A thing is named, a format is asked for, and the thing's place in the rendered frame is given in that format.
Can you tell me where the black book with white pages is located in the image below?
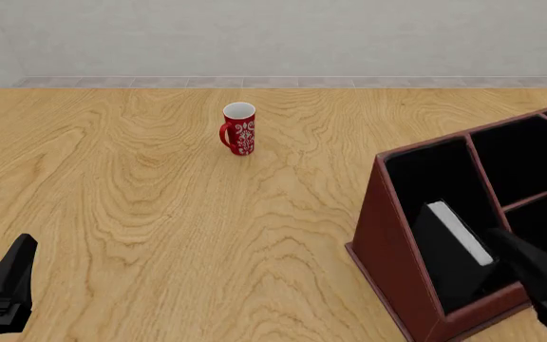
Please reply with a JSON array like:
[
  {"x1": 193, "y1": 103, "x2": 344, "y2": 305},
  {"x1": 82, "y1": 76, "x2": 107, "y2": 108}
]
[{"x1": 410, "y1": 199, "x2": 524, "y2": 315}]

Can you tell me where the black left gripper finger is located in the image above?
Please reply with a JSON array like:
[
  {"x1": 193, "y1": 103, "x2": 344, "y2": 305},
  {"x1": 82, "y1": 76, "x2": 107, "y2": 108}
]
[{"x1": 0, "y1": 233, "x2": 39, "y2": 307}]

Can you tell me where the red-brown desk caddy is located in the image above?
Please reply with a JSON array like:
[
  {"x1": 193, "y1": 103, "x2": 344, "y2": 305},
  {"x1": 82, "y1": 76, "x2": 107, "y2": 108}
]
[{"x1": 344, "y1": 100, "x2": 547, "y2": 342}]

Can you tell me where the red mug with white pattern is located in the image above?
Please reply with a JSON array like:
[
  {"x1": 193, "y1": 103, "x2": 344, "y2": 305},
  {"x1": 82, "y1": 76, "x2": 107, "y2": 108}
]
[{"x1": 218, "y1": 101, "x2": 257, "y2": 157}]

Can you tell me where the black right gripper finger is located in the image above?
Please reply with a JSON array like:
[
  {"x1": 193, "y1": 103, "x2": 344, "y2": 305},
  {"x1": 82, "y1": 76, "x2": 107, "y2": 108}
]
[{"x1": 485, "y1": 228, "x2": 547, "y2": 305}]

